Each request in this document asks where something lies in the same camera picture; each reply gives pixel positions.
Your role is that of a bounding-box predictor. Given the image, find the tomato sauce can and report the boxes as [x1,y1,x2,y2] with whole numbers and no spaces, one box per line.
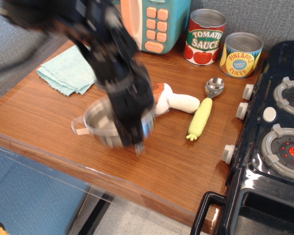
[184,8,227,66]

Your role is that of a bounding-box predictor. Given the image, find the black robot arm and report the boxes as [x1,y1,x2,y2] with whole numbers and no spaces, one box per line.
[0,0,155,154]

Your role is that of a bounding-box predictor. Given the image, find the teal toy microwave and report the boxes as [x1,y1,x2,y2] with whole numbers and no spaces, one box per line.
[120,0,191,54]

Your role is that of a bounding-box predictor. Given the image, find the black toy stove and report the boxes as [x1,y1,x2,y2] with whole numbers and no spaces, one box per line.
[191,41,294,235]

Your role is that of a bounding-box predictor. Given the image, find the pineapple slices can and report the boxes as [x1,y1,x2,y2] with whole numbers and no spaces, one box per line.
[220,32,264,78]

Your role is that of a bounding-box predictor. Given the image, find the spoon with green handle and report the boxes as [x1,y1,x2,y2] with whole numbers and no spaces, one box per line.
[186,77,224,141]

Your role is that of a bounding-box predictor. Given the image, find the stainless steel pot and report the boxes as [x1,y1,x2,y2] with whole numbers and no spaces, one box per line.
[71,95,156,149]

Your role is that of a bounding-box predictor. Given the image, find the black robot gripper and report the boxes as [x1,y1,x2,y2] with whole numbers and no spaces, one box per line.
[105,66,156,156]

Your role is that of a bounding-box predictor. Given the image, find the light blue folded towel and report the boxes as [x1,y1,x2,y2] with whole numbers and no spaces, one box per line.
[37,46,97,96]

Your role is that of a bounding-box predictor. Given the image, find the plush brown white mushroom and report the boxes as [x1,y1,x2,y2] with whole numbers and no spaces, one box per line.
[152,83,200,116]

